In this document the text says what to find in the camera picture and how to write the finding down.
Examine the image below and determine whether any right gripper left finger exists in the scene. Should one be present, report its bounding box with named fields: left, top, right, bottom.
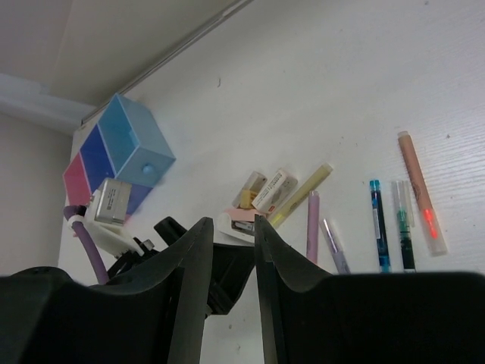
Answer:
left=1, top=218, right=214, bottom=363

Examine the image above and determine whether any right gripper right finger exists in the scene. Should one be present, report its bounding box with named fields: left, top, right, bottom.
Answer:
left=255, top=217, right=484, bottom=363

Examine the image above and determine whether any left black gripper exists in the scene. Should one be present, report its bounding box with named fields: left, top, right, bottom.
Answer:
left=108, top=237, right=254, bottom=315

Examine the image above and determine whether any purple highlighter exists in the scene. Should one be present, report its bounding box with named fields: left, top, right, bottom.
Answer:
left=320, top=218, right=351, bottom=275

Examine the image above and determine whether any pink highlighter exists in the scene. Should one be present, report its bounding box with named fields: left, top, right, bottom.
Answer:
left=306, top=190, right=320, bottom=265

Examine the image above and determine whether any tan eraser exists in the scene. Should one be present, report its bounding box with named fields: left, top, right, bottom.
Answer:
left=232, top=171, right=268, bottom=209

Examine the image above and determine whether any white sleeved eraser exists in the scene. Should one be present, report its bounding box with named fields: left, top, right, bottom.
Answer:
left=252, top=168, right=298, bottom=215

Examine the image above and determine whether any blue gel pen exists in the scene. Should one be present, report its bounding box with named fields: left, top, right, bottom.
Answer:
left=369, top=180, right=391, bottom=273

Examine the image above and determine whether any green gel pen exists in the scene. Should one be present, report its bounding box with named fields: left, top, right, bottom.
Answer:
left=392, top=180, right=416, bottom=273

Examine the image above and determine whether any light blue container bin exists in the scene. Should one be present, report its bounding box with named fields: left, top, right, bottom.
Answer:
left=98, top=94, right=176, bottom=187

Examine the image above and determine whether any orange highlighter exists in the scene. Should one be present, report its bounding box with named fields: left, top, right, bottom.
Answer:
left=398, top=131, right=448, bottom=256

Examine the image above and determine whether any pink container bin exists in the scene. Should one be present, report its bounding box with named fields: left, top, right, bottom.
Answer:
left=63, top=152, right=92, bottom=205

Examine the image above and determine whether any dark blue container bin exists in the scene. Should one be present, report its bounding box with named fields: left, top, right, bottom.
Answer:
left=80, top=126, right=152, bottom=217

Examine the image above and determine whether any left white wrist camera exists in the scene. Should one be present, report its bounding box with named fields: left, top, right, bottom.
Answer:
left=64, top=178, right=143, bottom=257

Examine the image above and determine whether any right aluminium rail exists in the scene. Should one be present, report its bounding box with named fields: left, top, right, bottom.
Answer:
left=81, top=0, right=255, bottom=126

